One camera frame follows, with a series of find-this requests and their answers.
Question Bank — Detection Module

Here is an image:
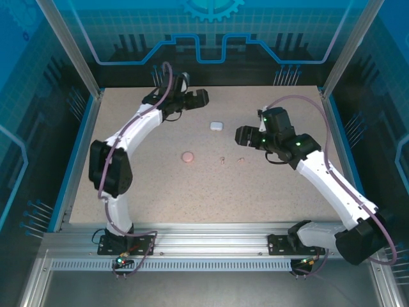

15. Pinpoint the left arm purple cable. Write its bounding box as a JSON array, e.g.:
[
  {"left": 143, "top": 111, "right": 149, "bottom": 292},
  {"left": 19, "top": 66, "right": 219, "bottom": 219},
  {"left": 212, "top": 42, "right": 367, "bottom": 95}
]
[{"left": 97, "top": 61, "right": 176, "bottom": 279}]

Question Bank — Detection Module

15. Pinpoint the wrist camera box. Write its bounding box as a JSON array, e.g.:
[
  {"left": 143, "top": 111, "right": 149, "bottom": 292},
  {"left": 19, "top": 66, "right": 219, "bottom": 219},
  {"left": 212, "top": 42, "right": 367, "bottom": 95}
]
[
  {"left": 257, "top": 106, "right": 268, "bottom": 132},
  {"left": 172, "top": 72, "right": 192, "bottom": 94}
]

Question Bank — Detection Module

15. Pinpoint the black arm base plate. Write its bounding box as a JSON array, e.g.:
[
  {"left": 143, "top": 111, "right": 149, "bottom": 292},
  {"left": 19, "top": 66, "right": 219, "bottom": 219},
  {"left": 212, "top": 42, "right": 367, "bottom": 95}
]
[
  {"left": 267, "top": 234, "right": 326, "bottom": 256},
  {"left": 97, "top": 235, "right": 157, "bottom": 256}
]

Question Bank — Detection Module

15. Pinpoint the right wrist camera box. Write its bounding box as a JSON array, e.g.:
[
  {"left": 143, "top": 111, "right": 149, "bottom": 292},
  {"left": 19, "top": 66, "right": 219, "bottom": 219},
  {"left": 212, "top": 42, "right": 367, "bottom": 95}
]
[{"left": 257, "top": 106, "right": 268, "bottom": 132}]

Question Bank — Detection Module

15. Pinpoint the slotted grey cable tray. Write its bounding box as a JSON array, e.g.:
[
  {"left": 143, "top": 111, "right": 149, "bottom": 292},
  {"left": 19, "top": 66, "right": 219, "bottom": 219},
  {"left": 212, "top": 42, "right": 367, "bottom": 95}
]
[{"left": 50, "top": 259, "right": 293, "bottom": 272}]

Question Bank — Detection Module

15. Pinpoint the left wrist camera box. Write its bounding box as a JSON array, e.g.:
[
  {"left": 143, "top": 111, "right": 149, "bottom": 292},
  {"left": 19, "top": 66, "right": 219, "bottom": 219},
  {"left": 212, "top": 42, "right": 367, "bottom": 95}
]
[{"left": 172, "top": 72, "right": 192, "bottom": 94}]

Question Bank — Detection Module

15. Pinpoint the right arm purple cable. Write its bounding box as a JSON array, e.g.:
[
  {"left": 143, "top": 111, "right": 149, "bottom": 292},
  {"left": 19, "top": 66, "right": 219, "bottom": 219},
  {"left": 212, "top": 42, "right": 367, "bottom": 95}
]
[{"left": 265, "top": 95, "right": 399, "bottom": 279}]

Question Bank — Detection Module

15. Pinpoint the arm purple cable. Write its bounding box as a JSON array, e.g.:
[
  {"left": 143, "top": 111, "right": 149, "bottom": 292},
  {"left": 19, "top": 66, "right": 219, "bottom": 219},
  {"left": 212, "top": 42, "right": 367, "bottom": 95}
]
[
  {"left": 265, "top": 95, "right": 399, "bottom": 279},
  {"left": 97, "top": 61, "right": 176, "bottom": 279}
]

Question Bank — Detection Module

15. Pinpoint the grey metal panel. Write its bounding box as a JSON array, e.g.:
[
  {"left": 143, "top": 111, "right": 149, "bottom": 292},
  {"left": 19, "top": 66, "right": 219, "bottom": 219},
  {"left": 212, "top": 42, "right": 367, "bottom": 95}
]
[{"left": 41, "top": 271, "right": 384, "bottom": 307}]

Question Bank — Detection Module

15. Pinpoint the aluminium front mounting rail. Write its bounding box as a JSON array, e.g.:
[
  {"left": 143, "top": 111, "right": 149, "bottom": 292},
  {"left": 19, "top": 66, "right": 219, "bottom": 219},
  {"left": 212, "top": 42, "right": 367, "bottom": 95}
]
[{"left": 43, "top": 223, "right": 384, "bottom": 256}]

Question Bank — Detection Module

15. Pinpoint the aluminium frame post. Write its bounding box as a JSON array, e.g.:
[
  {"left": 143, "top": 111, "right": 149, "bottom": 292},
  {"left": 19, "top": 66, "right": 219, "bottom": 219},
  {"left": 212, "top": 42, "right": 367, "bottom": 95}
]
[
  {"left": 320, "top": 0, "right": 387, "bottom": 98},
  {"left": 34, "top": 0, "right": 105, "bottom": 98}
]

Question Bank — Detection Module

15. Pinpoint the aluminium table side rail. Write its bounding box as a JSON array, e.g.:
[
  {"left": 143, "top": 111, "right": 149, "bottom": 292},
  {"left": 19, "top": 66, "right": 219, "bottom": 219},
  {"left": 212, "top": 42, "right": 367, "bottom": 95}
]
[
  {"left": 47, "top": 91, "right": 105, "bottom": 233},
  {"left": 319, "top": 86, "right": 384, "bottom": 233}
]

